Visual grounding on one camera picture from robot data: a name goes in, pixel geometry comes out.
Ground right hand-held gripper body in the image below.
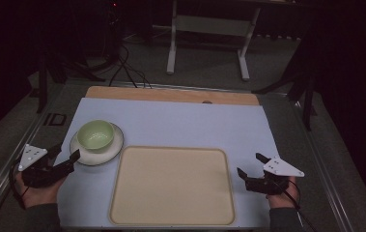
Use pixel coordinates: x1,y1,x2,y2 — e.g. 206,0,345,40
243,156,306,196

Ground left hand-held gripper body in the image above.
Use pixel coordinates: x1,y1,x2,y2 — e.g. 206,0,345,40
17,143,75,189

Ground green bowl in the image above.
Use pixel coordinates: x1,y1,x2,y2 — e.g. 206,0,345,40
76,119,116,154

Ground white plate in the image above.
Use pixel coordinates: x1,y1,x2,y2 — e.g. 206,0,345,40
69,123,125,167

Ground person's left hand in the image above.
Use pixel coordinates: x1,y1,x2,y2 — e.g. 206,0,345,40
14,172,68,210

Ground person's right hand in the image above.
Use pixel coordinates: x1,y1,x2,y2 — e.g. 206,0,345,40
265,175,301,210

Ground beige tray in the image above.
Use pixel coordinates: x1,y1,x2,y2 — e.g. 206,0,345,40
108,145,237,227

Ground light blue mat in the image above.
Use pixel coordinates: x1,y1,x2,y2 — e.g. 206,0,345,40
56,97,282,230

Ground black tripod stand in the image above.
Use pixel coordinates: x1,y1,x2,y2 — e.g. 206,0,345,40
35,52,106,114
251,32,319,132

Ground wooden table board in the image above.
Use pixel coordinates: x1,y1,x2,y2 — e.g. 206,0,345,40
84,85,262,106

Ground metal floor rail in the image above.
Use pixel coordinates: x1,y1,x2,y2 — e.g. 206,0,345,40
0,84,70,226
288,94,356,232

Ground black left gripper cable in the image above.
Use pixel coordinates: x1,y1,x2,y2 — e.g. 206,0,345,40
8,159,31,211

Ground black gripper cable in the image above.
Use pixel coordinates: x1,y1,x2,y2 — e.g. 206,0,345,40
278,178,318,232
8,159,31,211

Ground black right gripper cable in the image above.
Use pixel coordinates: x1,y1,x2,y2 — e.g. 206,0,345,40
278,178,318,232

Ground black floor cables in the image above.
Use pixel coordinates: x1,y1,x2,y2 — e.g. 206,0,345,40
107,43,154,90

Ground white metal table frame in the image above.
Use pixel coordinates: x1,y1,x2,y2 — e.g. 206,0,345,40
165,0,263,82

